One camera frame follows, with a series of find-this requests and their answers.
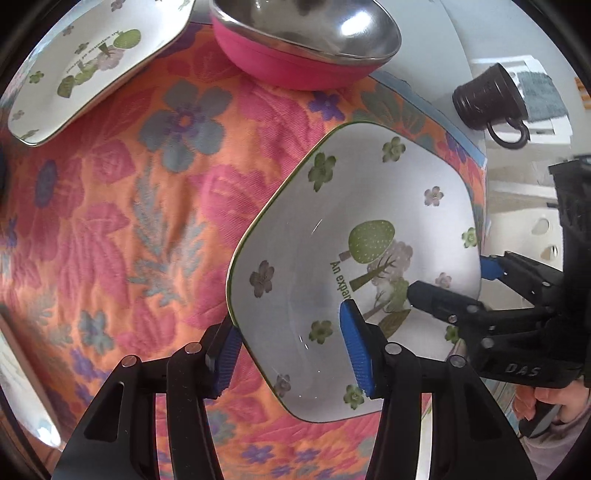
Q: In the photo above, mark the orange floral table cloth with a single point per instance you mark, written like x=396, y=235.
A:
x=115, y=207

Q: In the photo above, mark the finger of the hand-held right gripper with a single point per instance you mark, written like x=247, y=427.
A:
x=438, y=300
x=490, y=267

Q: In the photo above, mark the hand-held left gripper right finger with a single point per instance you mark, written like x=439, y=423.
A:
x=358, y=350

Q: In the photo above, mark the white floral square plate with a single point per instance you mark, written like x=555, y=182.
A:
x=300, y=230
x=69, y=92

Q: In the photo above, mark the white chair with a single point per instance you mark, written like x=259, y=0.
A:
x=517, y=221

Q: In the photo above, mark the pink steel bowl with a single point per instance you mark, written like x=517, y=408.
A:
x=277, y=64

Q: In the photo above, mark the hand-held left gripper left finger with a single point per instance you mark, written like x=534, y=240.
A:
x=226, y=364

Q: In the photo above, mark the dark brown mug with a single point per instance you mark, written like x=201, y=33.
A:
x=485, y=99

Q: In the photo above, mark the grey towel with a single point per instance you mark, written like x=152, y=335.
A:
x=540, y=94

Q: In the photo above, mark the person's right hand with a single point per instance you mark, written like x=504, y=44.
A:
x=570, y=399

